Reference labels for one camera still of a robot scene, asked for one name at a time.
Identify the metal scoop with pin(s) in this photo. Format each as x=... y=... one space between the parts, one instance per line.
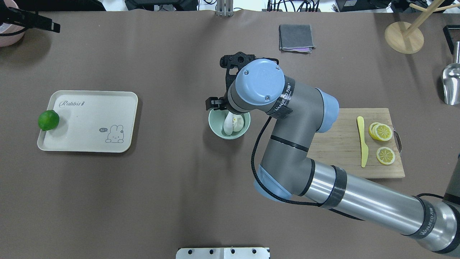
x=451 y=79

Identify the wooden mug tree stand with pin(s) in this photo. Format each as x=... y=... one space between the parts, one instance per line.
x=406 y=38

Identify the yellow plastic knife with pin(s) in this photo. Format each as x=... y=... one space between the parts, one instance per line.
x=364 y=147

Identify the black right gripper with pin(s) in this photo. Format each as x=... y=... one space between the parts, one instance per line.
x=216 y=104

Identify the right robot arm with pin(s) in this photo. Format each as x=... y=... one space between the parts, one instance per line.
x=301 y=111

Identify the lemon slice stack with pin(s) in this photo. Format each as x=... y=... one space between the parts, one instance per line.
x=380 y=131

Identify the cream rabbit tray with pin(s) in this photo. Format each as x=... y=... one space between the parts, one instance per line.
x=95 y=121

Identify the pink bowl with ice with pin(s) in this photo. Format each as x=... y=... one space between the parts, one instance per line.
x=10 y=28

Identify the green lime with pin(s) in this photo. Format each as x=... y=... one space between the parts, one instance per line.
x=48 y=120

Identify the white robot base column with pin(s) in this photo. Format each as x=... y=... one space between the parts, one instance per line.
x=224 y=253

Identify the grey folded cloth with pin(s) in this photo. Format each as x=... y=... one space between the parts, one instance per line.
x=296 y=38

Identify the single lemon slice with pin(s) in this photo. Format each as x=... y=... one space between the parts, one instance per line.
x=385 y=155

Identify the aluminium frame post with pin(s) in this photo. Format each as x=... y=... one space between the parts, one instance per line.
x=224 y=8

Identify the wooden cutting board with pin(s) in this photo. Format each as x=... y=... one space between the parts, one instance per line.
x=340 y=146

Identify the white ceramic spoon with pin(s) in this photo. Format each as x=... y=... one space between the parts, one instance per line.
x=228 y=124

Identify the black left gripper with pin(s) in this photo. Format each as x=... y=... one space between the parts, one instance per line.
x=47 y=24

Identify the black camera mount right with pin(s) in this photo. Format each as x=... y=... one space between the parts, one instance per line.
x=238 y=61

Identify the light green bowl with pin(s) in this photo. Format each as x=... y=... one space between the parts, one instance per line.
x=216 y=120

